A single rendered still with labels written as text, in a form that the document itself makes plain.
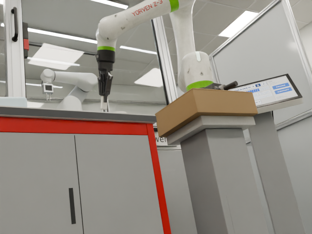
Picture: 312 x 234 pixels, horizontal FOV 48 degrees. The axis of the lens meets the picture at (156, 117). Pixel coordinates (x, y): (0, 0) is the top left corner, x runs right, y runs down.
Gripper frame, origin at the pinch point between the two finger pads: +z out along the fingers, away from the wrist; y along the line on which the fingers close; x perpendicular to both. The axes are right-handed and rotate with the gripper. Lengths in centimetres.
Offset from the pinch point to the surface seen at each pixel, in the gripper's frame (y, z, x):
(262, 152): 24, 24, 95
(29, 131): 57, 14, -51
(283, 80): 24, -22, 115
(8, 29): -23, -34, -43
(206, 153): 57, 22, 18
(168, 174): 4, 38, 40
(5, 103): 52, 7, -57
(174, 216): 11, 59, 39
